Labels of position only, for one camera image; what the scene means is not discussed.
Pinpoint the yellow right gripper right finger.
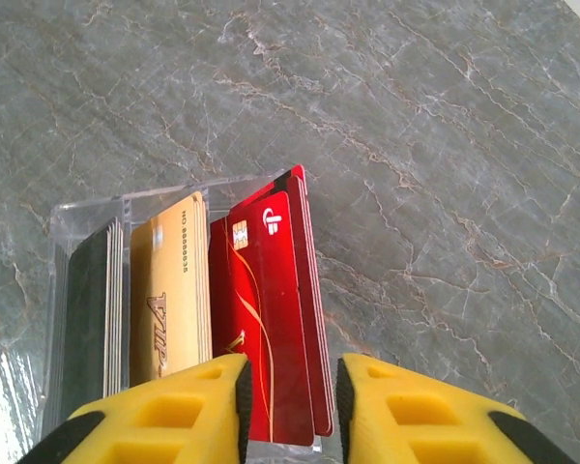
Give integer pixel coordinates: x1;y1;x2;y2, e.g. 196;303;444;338
335;352;579;464

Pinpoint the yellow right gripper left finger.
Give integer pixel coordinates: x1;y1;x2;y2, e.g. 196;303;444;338
16;352;253;464

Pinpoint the red chip card with logo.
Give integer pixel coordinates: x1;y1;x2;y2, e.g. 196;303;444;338
226;190;316;449

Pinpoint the red plastic card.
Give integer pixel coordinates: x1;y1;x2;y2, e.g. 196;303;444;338
285;175;334;438
273;163;338;426
207;216;252;362

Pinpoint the gold VIP card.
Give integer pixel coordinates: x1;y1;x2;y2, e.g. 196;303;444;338
128;190;214;388

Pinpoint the black plastic card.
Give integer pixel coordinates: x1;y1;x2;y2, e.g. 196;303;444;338
59;217;126;422

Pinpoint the clear acrylic card stand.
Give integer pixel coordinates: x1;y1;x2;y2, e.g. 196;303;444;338
41;167;331;458

